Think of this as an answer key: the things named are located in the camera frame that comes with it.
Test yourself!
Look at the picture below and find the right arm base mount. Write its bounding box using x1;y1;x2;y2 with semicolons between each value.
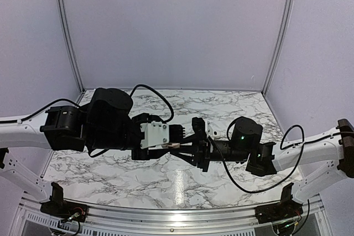
255;183;303;224

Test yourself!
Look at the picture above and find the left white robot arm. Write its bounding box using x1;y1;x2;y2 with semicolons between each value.
1;88;199;217

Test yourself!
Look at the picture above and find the aluminium front rail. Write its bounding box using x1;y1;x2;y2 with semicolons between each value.
16;202;327;236

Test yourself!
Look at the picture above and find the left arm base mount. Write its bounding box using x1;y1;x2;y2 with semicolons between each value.
40;182;88;223

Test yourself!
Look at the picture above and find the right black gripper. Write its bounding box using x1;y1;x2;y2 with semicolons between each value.
170;134;250;174

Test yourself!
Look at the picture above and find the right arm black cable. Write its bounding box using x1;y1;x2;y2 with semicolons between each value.
210;124;305;193

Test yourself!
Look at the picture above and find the right corner frame post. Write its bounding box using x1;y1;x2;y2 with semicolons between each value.
261;0;294;97

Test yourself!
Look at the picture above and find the pink round earbud case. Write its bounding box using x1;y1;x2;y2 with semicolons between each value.
167;143;180;149

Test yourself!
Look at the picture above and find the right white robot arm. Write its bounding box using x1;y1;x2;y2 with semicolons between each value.
171;117;353;218

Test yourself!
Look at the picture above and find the corner frame post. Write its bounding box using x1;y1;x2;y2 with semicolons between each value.
261;0;294;97
56;0;85;93

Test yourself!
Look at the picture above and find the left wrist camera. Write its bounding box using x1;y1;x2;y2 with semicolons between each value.
140;121;185;149

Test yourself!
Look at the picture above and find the left corner frame post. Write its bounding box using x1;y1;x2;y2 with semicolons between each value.
56;0;85;93

